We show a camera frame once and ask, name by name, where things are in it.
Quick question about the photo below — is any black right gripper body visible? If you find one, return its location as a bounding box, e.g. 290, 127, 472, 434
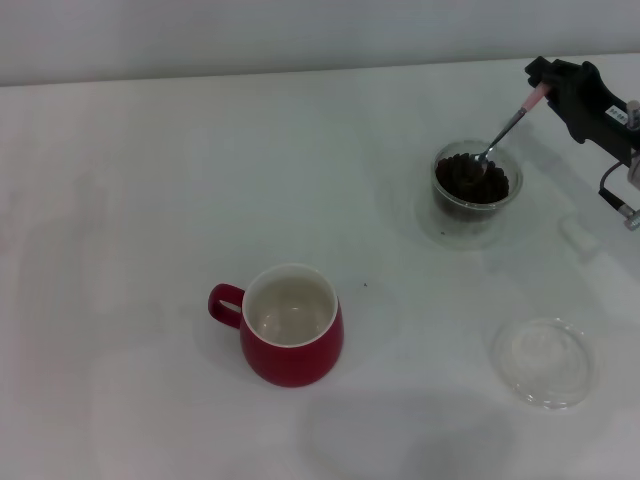
594, 84, 640, 191

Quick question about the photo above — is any pink-handled metal spoon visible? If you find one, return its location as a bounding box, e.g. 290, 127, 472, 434
469, 84, 551, 176

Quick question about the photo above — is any red ceramic mug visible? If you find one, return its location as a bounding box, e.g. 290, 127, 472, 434
207, 262, 345, 389

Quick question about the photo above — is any coffee beans pile in glass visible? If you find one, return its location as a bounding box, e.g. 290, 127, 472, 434
433, 152, 511, 221

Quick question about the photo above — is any clear double-walled glass cup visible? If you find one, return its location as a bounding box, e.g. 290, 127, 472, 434
417, 138, 525, 250

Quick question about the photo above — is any clear shallow glass dish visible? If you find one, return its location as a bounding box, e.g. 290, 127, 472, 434
492, 317, 599, 412

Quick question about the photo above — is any black cable with silver plug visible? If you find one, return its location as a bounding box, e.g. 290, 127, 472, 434
598, 162, 640, 231

